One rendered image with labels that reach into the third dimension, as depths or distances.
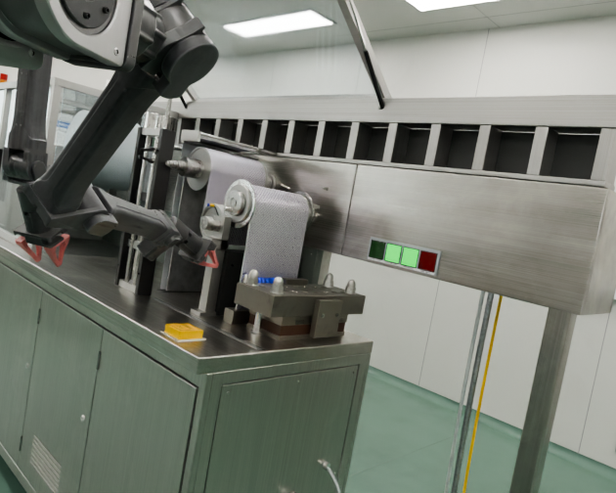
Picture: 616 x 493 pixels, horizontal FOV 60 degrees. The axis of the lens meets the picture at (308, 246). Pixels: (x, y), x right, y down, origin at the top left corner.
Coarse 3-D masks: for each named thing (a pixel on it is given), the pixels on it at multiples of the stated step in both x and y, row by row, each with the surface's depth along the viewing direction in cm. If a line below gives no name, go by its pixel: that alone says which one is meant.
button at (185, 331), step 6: (168, 324) 136; (174, 324) 136; (180, 324) 138; (186, 324) 139; (168, 330) 134; (174, 330) 133; (180, 330) 132; (186, 330) 133; (192, 330) 134; (198, 330) 135; (174, 336) 132; (180, 336) 131; (186, 336) 132; (192, 336) 134; (198, 336) 135
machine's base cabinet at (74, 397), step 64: (0, 256) 228; (0, 320) 222; (64, 320) 179; (0, 384) 216; (64, 384) 175; (128, 384) 147; (192, 384) 127; (256, 384) 135; (320, 384) 154; (0, 448) 212; (64, 448) 172; (128, 448) 145; (192, 448) 125; (256, 448) 140; (320, 448) 159
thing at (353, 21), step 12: (348, 0) 150; (348, 12) 152; (348, 24) 156; (360, 24) 156; (360, 36) 155; (360, 48) 160; (372, 48) 161; (372, 60) 162; (372, 72) 161; (384, 84) 168; (192, 96) 242; (372, 96) 174; (384, 96) 170
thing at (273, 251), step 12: (252, 228) 159; (264, 228) 162; (276, 228) 165; (252, 240) 159; (264, 240) 163; (276, 240) 166; (288, 240) 170; (300, 240) 174; (252, 252) 160; (264, 252) 164; (276, 252) 167; (288, 252) 171; (300, 252) 175; (252, 264) 161; (264, 264) 164; (276, 264) 168; (288, 264) 172; (264, 276) 165; (276, 276) 169; (288, 276) 173
